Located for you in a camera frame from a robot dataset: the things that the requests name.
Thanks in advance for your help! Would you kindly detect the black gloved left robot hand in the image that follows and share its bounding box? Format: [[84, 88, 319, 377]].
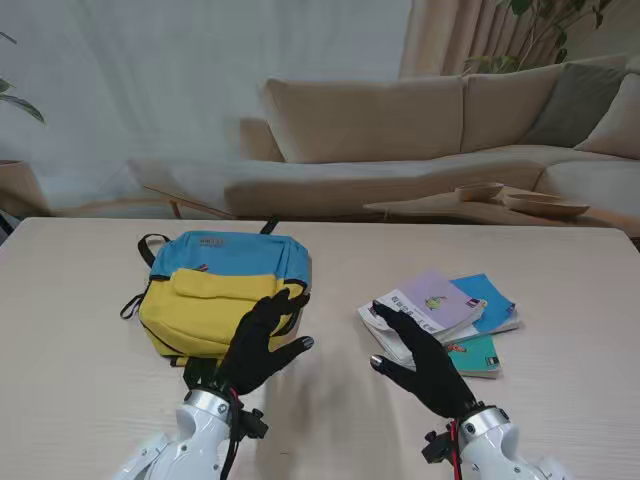
[[219, 287, 315, 396]]

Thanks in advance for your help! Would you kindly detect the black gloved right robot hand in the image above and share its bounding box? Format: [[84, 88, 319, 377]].
[[369, 299, 476, 419]]

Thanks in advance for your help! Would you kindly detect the teal cover book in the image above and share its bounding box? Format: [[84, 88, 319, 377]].
[[444, 333, 503, 380]]

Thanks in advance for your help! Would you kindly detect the blue and yellow school bag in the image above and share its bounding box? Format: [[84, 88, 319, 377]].
[[119, 217, 314, 369]]

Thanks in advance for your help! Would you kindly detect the purple cover book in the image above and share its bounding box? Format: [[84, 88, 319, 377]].
[[357, 268, 485, 371]]

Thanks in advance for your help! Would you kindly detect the blue cover book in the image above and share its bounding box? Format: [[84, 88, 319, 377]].
[[449, 273, 521, 335]]

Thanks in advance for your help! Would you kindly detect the wooden coffee table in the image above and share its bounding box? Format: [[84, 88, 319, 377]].
[[363, 185, 640, 236]]

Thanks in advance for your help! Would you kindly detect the small wooden bowl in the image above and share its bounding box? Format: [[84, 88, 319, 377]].
[[455, 182, 505, 202]]

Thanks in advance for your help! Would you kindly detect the large shallow wooden bowl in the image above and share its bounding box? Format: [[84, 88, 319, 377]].
[[502, 192, 591, 217]]

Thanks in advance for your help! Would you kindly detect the beige sofa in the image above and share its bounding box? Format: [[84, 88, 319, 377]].
[[127, 54, 640, 221]]

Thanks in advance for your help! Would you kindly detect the brown plant pot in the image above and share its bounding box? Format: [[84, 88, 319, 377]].
[[0, 159, 51, 219]]

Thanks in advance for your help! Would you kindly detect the grey cushion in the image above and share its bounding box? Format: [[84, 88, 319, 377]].
[[522, 62, 629, 149]]

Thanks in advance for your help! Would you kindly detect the beige cushion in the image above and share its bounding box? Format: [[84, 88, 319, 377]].
[[574, 73, 640, 161]]

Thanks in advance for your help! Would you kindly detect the tall green leafy plant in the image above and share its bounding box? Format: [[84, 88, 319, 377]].
[[462, 0, 616, 75]]

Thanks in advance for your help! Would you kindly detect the beige curtain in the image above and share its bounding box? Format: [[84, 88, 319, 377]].
[[398, 0, 566, 79]]

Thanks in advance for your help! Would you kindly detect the dark green long-leaf plant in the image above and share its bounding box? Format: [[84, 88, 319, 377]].
[[0, 32, 46, 125]]

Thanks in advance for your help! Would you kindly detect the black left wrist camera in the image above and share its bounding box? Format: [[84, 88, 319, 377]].
[[234, 407, 270, 444]]

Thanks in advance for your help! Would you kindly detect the right arm red black cable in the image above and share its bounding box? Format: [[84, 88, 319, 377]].
[[447, 419, 464, 480]]

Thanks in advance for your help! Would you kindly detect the arm red black cable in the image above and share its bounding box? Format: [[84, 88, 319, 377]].
[[218, 394, 241, 480], [447, 419, 464, 480]]

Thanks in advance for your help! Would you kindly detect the left arm red black cable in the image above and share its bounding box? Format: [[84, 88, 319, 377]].
[[218, 394, 241, 480]]

